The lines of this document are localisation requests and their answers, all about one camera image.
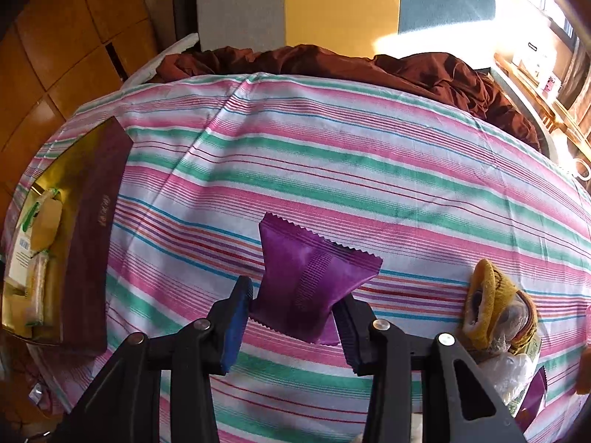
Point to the brown blanket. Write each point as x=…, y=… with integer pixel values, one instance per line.
x=415, y=74

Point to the grey yellow blue headboard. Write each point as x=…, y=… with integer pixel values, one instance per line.
x=341, y=4

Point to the white mug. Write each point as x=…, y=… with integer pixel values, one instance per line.
x=576, y=173

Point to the clear plastic bag bundle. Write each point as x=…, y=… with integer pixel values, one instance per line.
x=508, y=374

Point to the yellow sock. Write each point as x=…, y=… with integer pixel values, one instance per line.
x=489, y=281

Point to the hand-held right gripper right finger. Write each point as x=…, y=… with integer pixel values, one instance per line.
x=351, y=341

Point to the purple snack packet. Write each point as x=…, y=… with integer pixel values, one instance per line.
x=535, y=392
x=304, y=281

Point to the gold tin box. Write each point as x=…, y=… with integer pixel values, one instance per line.
x=92, y=240

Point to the pink and white carton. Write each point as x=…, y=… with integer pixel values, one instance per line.
x=551, y=86

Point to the wooden wardrobe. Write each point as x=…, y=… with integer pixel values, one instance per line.
x=55, y=41

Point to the beige patterned curtain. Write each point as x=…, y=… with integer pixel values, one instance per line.
x=577, y=74

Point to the white box on shelf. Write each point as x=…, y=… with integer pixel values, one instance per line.
x=533, y=62

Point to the green and white small box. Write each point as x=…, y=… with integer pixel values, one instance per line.
x=533, y=346

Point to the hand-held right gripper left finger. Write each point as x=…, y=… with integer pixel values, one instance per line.
x=233, y=332

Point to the striped bedsheet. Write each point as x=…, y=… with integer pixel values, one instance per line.
x=346, y=170

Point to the window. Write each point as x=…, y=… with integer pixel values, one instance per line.
x=561, y=21

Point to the wooden window shelf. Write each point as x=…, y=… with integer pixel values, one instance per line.
x=554, y=115

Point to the black rolled mat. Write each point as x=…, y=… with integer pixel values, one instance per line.
x=184, y=4

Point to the white foam board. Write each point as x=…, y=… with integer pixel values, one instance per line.
x=180, y=44

